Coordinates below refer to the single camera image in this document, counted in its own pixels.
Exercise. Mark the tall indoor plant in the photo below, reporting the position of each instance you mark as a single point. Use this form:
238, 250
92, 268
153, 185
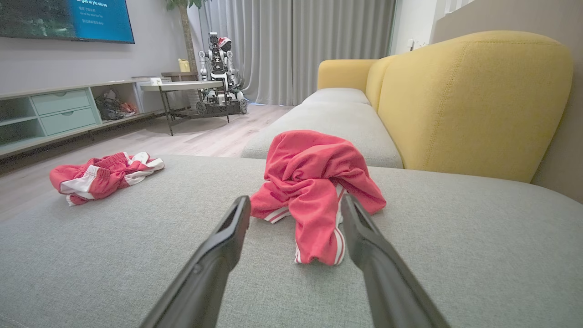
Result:
186, 36

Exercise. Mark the wall-mounted flat television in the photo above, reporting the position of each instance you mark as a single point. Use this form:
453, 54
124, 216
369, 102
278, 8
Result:
91, 18

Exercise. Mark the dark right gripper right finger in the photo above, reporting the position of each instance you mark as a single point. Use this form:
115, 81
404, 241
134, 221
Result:
387, 282

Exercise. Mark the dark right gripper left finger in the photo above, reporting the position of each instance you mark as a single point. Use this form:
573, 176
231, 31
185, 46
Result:
214, 264

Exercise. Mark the red white mesh shorts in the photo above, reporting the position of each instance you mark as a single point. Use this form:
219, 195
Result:
104, 175

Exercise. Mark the red garment with thin stripes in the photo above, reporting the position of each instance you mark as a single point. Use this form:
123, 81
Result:
309, 173

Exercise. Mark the round white coffee table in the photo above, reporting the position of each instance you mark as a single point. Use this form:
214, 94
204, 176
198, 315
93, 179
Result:
182, 85

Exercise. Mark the white wheeled background robot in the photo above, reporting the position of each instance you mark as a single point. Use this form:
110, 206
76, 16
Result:
220, 68

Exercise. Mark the grey and yellow sofa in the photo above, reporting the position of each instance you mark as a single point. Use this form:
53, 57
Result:
136, 255

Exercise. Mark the pale green TV cabinet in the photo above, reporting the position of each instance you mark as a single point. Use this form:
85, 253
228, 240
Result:
63, 102

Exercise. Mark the grey pleated curtain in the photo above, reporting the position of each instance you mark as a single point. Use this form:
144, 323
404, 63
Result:
296, 45

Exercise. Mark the dark bundle of clutter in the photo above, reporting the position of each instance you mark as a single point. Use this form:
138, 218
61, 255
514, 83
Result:
111, 107

